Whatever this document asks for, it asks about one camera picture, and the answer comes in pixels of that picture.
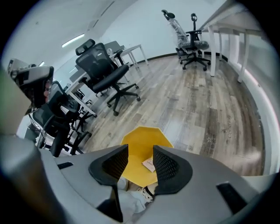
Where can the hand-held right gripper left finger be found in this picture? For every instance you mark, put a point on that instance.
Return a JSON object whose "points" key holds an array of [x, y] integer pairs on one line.
{"points": [[87, 188]]}

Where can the white desk leg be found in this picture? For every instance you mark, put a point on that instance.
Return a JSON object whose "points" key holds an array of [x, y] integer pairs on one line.
{"points": [[243, 59], [211, 52]]}

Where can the dark grey desk divider panel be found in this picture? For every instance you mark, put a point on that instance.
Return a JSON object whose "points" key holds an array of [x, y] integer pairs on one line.
{"points": [[113, 46]]}

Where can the person's white shoe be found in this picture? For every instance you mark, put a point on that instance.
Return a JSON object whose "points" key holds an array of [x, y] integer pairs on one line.
{"points": [[146, 192]]}

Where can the yellow funnel cup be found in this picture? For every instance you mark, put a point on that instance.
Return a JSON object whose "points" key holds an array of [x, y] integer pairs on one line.
{"points": [[140, 144]]}

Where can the person's left hand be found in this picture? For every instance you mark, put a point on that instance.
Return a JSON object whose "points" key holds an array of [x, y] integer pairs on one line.
{"points": [[47, 88]]}

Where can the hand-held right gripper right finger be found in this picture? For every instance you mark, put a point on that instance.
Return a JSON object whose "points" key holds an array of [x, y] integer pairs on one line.
{"points": [[197, 192]]}

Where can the black mesh office chair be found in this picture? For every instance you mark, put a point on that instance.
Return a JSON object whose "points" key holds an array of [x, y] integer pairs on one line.
{"points": [[61, 109], [194, 52], [105, 74]]}

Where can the plastic-wrapped office chair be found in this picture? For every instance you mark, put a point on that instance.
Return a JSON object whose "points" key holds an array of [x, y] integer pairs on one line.
{"points": [[179, 35]]}

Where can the ceiling light bar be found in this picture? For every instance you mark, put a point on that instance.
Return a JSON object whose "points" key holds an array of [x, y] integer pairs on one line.
{"points": [[73, 40]]}

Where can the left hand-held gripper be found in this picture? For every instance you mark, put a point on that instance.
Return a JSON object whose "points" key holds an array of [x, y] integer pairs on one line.
{"points": [[35, 94]]}

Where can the pale pink sachet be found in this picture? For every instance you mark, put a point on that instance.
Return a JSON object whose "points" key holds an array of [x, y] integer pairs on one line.
{"points": [[148, 164]]}

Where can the person's light trousers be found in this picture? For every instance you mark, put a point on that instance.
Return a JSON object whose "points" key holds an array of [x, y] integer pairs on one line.
{"points": [[131, 199]]}

